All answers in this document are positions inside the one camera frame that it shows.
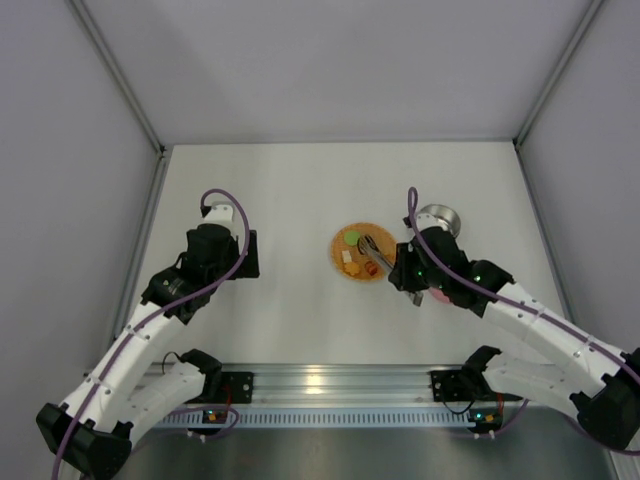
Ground red striped bacon piece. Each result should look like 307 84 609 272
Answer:
365 261 378 276

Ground steel serving tongs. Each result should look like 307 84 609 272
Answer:
360 235 423 307

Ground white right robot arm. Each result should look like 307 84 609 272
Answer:
389 226 639 451

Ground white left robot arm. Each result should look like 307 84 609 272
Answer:
36 223 259 479

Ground steel lunch bowl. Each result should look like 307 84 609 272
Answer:
417 204 461 238

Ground pink round lid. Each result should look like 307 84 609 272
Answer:
429 288 451 304

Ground leaf-shaped orange cookie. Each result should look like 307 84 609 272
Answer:
343 262 361 277

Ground round woven bamboo basket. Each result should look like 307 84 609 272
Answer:
329 222 396 283

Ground green round macaron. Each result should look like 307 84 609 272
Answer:
343 230 360 246

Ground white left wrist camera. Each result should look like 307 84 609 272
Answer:
201 202 235 229

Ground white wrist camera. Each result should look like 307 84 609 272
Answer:
403 212 444 232
201 202 235 229

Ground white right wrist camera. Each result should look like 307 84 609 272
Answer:
403 212 444 232

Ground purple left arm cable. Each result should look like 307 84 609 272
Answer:
51 188 250 479

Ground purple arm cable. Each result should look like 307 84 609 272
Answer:
407 187 640 454
51 188 250 479

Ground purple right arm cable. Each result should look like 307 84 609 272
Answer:
407 187 640 454

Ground aluminium mounting rail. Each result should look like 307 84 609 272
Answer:
144 363 561 404

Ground slotted grey cable duct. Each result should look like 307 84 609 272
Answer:
156 406 476 429

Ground left aluminium frame post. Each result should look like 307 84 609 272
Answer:
65 0 166 158

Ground aluminium frame post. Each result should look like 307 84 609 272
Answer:
512 0 608 153
65 0 166 158

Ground right aluminium frame post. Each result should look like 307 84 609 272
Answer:
512 0 608 153

